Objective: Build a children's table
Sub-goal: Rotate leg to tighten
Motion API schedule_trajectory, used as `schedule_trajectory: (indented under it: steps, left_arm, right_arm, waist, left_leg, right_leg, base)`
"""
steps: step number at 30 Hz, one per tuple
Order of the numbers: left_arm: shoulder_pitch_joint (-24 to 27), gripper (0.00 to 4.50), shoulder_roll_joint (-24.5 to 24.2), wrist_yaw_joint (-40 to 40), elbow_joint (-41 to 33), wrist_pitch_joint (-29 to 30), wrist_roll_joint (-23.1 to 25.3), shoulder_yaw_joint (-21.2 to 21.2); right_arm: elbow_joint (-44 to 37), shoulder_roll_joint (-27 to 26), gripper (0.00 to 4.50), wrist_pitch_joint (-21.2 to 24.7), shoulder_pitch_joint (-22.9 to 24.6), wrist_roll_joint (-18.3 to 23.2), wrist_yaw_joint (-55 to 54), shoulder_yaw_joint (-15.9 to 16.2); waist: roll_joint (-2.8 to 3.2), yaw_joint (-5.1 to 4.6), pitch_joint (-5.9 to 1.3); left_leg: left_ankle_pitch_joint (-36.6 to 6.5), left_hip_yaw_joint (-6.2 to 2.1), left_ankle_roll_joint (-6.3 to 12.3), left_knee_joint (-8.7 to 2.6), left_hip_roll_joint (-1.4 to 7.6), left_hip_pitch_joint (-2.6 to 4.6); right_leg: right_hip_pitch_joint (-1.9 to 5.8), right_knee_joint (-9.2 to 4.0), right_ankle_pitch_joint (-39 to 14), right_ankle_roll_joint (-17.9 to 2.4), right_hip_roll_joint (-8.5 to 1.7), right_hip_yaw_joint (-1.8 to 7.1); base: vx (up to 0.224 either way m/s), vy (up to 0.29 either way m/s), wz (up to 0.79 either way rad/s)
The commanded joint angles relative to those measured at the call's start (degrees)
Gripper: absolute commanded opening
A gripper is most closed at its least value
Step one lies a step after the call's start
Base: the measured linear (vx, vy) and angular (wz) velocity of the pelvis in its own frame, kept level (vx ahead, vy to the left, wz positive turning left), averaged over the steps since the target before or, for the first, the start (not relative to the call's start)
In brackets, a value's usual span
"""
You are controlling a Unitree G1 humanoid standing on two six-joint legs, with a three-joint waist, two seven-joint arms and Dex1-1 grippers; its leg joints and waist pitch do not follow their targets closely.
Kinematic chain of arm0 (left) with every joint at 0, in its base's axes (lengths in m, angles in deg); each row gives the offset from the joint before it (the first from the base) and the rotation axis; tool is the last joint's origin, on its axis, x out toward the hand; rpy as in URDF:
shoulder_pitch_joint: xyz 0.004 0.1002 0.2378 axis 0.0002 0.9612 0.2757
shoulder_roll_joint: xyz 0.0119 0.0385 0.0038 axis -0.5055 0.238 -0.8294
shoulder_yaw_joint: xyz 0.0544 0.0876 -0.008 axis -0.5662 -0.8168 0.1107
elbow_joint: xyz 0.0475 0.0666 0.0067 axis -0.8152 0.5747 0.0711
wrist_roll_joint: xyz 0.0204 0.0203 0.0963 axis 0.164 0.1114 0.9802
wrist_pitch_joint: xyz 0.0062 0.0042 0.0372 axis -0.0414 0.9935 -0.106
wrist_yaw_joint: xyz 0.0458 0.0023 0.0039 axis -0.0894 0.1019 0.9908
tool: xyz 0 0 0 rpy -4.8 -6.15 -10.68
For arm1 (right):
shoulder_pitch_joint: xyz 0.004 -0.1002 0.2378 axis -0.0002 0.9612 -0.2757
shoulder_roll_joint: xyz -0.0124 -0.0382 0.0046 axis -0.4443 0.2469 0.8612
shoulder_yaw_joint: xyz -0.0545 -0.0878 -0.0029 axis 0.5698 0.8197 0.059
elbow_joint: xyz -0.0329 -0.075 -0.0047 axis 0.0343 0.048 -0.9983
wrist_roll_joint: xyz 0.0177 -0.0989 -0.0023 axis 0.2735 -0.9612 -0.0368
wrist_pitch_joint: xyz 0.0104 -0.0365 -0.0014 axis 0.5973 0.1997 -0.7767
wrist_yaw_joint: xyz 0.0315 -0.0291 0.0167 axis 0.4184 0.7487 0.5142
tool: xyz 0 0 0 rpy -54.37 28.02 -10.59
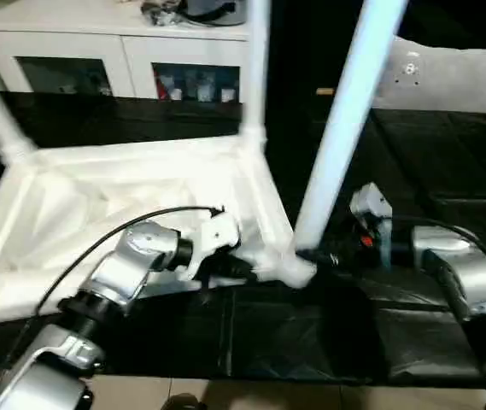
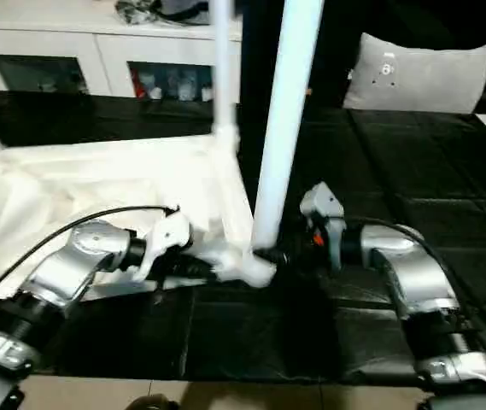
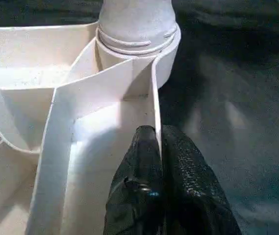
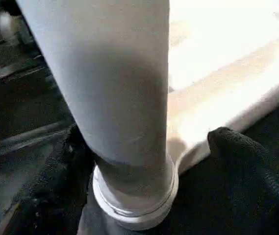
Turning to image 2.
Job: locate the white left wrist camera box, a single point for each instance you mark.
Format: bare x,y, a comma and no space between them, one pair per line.
167,239

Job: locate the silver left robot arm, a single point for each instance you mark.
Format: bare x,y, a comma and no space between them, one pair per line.
63,282

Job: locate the grey pillow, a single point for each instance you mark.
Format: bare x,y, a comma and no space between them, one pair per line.
422,77

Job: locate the black work mat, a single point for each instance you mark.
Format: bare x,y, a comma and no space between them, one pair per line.
430,188

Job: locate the white plastic table top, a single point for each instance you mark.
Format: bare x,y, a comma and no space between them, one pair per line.
72,179

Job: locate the grey black bag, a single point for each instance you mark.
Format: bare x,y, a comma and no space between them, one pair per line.
178,8

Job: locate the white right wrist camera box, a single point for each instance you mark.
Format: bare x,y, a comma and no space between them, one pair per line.
324,213

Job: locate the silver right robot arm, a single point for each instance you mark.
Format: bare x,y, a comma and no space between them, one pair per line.
413,282

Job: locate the white cabinet with glass doors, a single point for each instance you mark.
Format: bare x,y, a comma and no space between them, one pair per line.
63,43

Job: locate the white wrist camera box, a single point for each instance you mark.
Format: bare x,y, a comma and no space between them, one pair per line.
324,213
167,239

